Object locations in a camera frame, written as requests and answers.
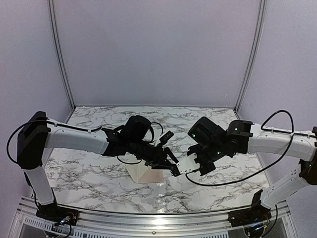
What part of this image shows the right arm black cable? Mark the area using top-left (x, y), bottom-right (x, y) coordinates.
top-left (185, 110), bottom-right (317, 186)

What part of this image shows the aluminium corner post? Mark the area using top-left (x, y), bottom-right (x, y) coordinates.
top-left (47, 0), bottom-right (76, 111)
top-left (234, 0), bottom-right (267, 113)

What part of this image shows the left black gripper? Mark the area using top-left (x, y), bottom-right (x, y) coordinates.
top-left (128, 137), bottom-right (176, 170)

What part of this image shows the right aluminium corner post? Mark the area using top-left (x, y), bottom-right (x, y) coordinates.
top-left (234, 0), bottom-right (267, 113)

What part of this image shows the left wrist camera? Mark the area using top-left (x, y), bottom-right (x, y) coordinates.
top-left (155, 130), bottom-right (174, 146)

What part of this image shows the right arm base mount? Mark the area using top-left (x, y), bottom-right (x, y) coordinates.
top-left (228, 189), bottom-right (272, 227)

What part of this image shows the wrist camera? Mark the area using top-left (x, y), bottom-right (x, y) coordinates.
top-left (170, 153), bottom-right (200, 177)
top-left (155, 130), bottom-right (174, 146)

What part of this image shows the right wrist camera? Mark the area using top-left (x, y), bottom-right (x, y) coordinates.
top-left (170, 153), bottom-right (200, 177)

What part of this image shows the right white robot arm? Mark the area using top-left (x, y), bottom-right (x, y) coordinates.
top-left (188, 117), bottom-right (317, 222)

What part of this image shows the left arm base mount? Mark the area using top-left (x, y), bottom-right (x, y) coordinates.
top-left (36, 199), bottom-right (79, 226)

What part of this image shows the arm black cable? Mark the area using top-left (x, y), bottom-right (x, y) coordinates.
top-left (185, 110), bottom-right (317, 186)
top-left (6, 119), bottom-right (164, 166)

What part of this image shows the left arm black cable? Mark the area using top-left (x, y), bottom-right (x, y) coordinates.
top-left (6, 119), bottom-right (164, 166)

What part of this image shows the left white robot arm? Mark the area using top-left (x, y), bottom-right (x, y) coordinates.
top-left (17, 111), bottom-right (179, 221)

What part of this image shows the left aluminium corner post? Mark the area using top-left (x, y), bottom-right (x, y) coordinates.
top-left (47, 0), bottom-right (76, 111)

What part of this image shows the aluminium front rail frame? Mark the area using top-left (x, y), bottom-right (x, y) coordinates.
top-left (9, 195), bottom-right (298, 238)

